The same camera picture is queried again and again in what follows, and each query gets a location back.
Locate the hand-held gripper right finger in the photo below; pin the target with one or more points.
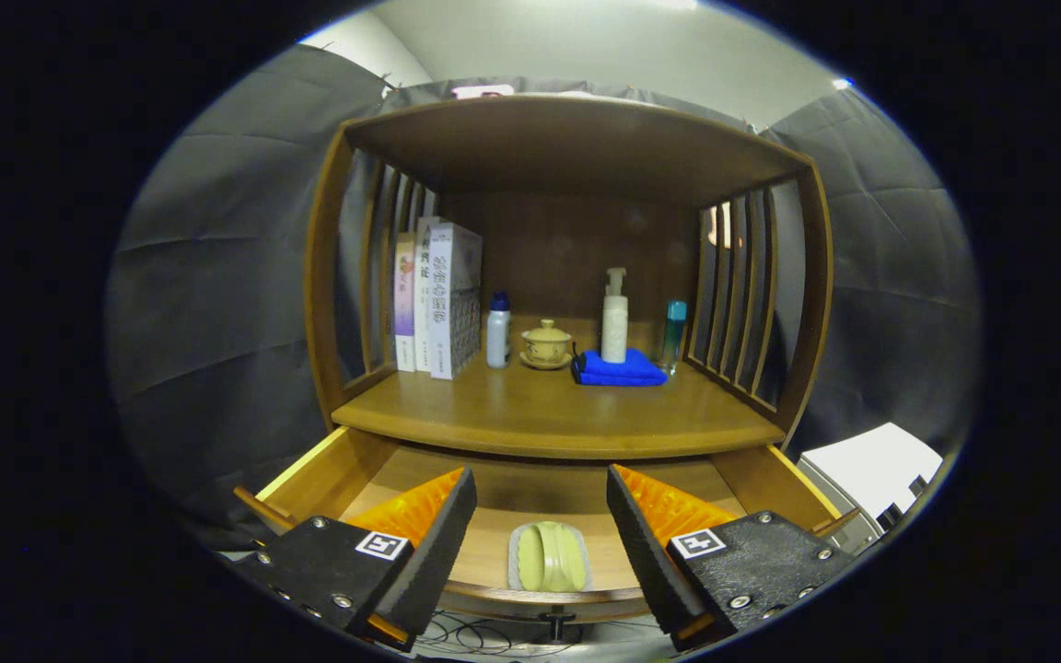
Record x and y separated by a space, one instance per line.
650 552

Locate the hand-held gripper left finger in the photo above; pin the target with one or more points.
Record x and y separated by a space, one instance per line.
434 552

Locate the black drawer knob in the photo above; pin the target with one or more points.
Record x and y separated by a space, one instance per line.
556 619

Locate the wooden countertop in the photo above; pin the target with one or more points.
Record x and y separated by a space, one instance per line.
540 405

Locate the white and grey drawer unit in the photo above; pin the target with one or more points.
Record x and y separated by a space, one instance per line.
871 470

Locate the blue folded cloth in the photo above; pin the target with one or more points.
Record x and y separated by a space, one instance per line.
618 370

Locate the clear bottle with teal cap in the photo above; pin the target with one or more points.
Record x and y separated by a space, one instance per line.
673 336

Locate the white bottle with blue cap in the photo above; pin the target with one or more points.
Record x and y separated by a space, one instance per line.
497 336

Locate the beige lidded teacup with saucer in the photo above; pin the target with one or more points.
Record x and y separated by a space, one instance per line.
546 346

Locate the white pump bottle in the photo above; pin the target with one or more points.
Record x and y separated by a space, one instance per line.
614 322

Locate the thick white patterned book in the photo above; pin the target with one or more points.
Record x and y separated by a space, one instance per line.
452 295

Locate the purple and white book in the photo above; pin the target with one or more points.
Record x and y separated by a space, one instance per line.
404 295

